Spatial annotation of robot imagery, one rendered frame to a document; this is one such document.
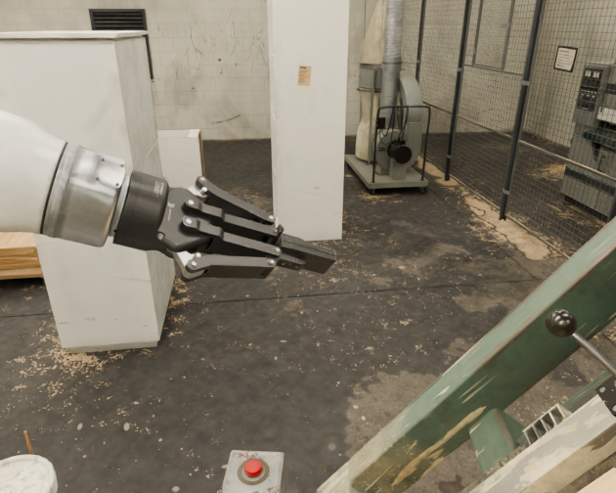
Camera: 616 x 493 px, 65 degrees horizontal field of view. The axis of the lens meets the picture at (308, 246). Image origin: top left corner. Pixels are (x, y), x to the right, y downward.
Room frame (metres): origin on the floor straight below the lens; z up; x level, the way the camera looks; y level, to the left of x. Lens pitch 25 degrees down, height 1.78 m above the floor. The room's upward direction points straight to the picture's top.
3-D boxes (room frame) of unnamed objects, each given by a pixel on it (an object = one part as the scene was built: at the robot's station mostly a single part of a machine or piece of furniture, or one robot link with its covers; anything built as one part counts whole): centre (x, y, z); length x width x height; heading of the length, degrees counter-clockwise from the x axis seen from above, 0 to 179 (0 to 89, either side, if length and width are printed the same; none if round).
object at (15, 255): (3.42, 2.22, 0.15); 0.61 x 0.52 x 0.31; 8
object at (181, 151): (5.24, 1.46, 0.36); 0.58 x 0.45 x 0.72; 98
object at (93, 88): (2.80, 1.22, 0.88); 0.90 x 0.60 x 1.75; 8
